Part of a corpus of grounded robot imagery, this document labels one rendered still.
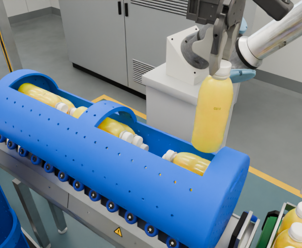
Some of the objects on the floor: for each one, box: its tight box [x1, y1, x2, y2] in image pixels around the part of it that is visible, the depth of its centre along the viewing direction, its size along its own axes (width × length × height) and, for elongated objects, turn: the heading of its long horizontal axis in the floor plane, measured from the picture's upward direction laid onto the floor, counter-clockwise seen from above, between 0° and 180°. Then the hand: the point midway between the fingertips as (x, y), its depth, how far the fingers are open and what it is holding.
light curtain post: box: [0, 0, 23, 73], centre depth 177 cm, size 6×6×170 cm
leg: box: [47, 200, 67, 234], centre depth 172 cm, size 6×6×63 cm
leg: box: [12, 178, 51, 248], centre depth 163 cm, size 6×6×63 cm
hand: (220, 66), depth 57 cm, fingers closed on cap, 4 cm apart
